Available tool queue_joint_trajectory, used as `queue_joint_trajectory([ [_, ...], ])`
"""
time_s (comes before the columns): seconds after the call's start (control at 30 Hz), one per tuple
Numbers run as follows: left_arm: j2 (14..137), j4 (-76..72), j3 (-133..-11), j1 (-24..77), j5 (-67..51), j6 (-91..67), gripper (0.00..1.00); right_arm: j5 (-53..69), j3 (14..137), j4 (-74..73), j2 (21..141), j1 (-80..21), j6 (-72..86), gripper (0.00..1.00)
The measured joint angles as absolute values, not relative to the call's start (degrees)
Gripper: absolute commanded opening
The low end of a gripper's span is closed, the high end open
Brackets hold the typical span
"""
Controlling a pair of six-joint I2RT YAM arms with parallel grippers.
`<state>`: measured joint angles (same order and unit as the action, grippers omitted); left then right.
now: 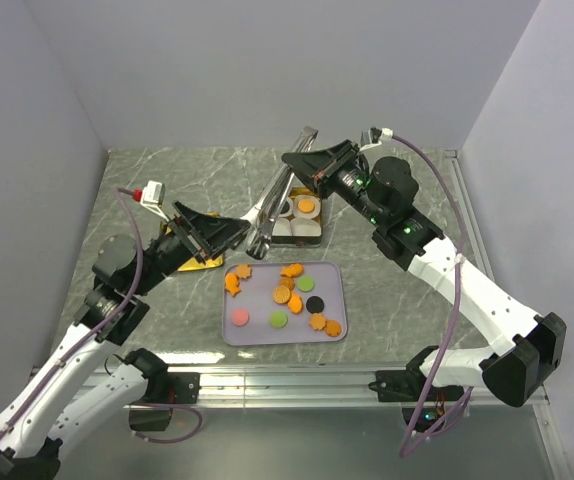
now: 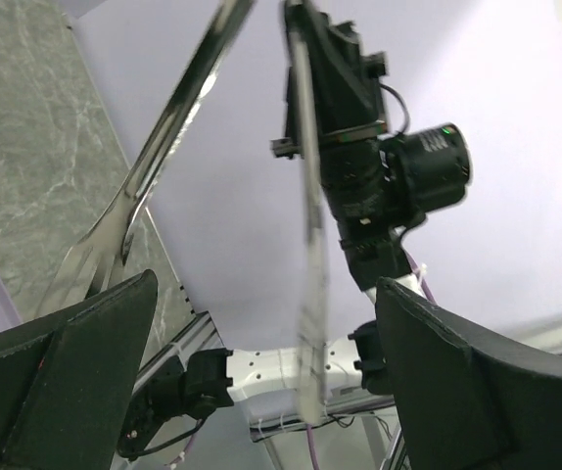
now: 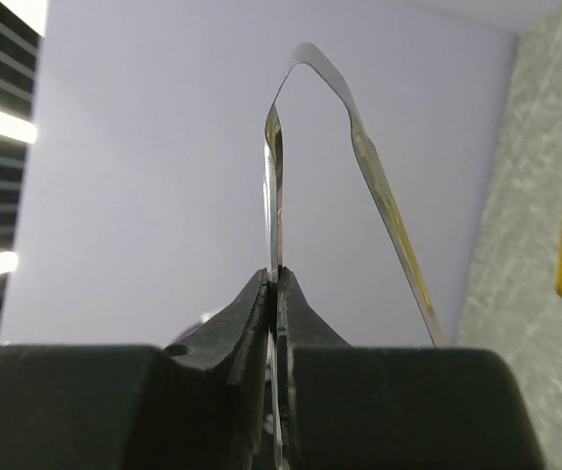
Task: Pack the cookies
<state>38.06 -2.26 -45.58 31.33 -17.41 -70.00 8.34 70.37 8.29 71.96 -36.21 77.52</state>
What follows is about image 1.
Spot green round cookie lower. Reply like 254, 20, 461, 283
269, 311, 289, 329

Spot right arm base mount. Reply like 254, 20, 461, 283
368, 370, 465, 433

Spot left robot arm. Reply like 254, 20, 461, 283
0, 202, 250, 479

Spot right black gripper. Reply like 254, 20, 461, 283
282, 140, 386, 227

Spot green round cookie upper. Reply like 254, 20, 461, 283
296, 275, 315, 292

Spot orange flower cookie lower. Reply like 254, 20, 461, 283
309, 313, 327, 331

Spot lavender tray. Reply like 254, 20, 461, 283
222, 261, 348, 346

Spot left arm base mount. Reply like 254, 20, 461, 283
128, 372, 204, 444

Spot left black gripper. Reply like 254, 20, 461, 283
131, 199, 251, 296

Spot black round cookie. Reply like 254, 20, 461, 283
280, 201, 291, 215
305, 296, 325, 314

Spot orange fish cookie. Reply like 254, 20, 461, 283
287, 292, 303, 314
224, 273, 241, 297
280, 263, 304, 278

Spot gold cookie tin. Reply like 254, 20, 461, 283
271, 187, 323, 248

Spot white paper cup bottom-right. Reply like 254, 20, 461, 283
291, 217, 322, 239

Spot white paper cup bottom-left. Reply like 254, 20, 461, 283
272, 218, 294, 244

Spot orange waffle round cookie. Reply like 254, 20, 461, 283
297, 198, 316, 214

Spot orange flower cookie top-left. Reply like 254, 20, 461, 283
236, 264, 252, 279

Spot orange waffle cookie centre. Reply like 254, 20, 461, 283
272, 285, 292, 305

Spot white paper cup top-left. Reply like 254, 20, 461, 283
279, 197, 294, 220

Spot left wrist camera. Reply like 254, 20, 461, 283
131, 180, 169, 221

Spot gold tin lid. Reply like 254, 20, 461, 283
158, 213, 226, 274

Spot white paper cup top-right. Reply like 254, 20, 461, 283
293, 195, 321, 221

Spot orange swirl cookie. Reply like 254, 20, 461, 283
279, 276, 295, 290

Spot pink round cookie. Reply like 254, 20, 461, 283
230, 308, 250, 327

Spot orange flower cookie corner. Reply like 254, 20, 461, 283
324, 320, 343, 338

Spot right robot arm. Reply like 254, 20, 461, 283
282, 140, 566, 407

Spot green round cookie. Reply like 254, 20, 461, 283
269, 311, 289, 329
296, 275, 315, 292

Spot metal tongs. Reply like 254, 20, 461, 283
239, 125, 320, 260

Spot orange fish cookie top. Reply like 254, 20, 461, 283
280, 263, 304, 278

